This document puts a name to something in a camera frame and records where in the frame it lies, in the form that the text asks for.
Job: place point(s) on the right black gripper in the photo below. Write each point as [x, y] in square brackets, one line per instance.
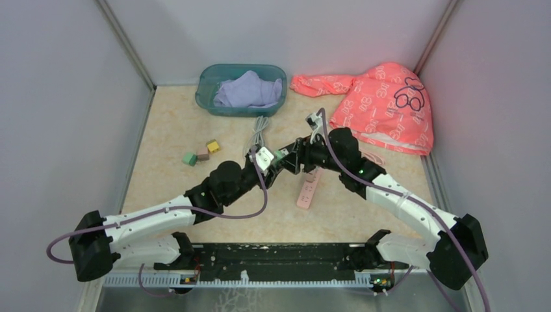
[301, 154]

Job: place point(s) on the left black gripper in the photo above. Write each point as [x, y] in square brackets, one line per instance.
[268, 177]

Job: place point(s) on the pink power strip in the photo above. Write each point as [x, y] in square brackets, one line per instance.
[310, 183]

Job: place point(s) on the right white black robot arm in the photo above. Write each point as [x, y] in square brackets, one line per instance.
[450, 247]

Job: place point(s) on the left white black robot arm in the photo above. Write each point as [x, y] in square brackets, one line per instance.
[150, 236]

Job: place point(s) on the yellow charger plug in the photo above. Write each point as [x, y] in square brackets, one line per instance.
[213, 146]

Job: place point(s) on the pink charger plug lower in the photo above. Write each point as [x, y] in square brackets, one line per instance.
[203, 154]

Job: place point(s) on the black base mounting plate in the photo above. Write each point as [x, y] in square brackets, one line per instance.
[279, 262]

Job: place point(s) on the lavender cloth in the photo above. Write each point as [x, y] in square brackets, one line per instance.
[248, 91]

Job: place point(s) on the coral patterned jacket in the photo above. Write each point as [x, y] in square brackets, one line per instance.
[387, 106]

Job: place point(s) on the teal plastic basin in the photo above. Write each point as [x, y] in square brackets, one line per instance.
[212, 76]

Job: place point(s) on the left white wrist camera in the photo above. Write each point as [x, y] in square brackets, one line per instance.
[264, 158]

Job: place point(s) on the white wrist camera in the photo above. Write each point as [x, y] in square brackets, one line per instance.
[315, 121]
[264, 158]

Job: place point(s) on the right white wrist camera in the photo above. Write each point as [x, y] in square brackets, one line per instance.
[315, 121]

